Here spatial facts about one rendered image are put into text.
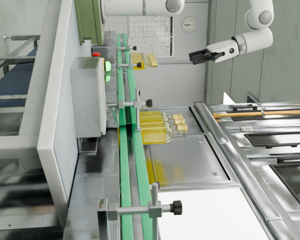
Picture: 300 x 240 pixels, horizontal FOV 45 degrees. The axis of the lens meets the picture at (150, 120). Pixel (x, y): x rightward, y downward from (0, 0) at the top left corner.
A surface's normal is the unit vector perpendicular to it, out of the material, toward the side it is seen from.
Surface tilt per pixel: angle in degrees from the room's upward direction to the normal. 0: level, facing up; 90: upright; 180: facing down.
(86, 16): 90
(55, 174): 90
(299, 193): 90
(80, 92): 90
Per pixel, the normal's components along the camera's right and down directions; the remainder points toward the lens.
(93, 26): 0.08, 0.72
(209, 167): -0.02, -0.93
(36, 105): 0.03, -0.69
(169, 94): 0.09, 0.38
